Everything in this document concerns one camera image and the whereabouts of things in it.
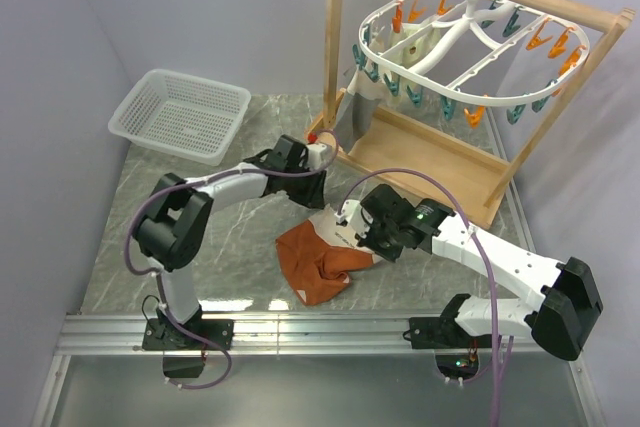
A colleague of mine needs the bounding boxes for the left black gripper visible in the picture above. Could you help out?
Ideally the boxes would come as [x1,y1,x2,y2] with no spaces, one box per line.
[284,161,328,210]

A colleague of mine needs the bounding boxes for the orange underwear with beige waistband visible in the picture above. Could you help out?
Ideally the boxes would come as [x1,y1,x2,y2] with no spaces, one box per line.
[275,206,381,306]

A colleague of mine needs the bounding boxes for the white oval clip hanger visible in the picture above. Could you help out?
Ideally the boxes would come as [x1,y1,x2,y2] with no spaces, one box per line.
[353,0,591,115]

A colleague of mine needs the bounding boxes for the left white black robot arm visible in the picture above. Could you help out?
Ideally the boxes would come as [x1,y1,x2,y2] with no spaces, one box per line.
[126,135,337,351]

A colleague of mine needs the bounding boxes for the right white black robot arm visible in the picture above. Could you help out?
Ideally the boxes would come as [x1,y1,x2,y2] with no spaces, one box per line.
[339,185,603,361]

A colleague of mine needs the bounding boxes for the grey underwear with white waistband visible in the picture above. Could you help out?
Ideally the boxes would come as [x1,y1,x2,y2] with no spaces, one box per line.
[333,70,387,153]

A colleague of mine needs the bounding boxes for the pale yellow hanging underwear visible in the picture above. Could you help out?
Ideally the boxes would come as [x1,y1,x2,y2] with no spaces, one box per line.
[388,23,441,68]

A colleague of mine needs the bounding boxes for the wooden clothes rack with tray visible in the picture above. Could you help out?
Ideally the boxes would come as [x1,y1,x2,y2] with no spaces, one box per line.
[309,0,635,228]

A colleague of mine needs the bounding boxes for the white plastic perforated basket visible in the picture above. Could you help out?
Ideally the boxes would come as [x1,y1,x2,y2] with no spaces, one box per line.
[108,69,251,166]

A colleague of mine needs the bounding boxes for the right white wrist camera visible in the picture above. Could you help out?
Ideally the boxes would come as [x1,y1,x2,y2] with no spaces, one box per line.
[335,199,373,240]

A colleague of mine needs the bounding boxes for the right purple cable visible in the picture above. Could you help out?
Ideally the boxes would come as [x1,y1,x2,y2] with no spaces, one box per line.
[342,168,515,427]

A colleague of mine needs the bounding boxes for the aluminium mounting rail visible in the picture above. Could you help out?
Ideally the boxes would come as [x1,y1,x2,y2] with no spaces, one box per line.
[55,310,584,357]

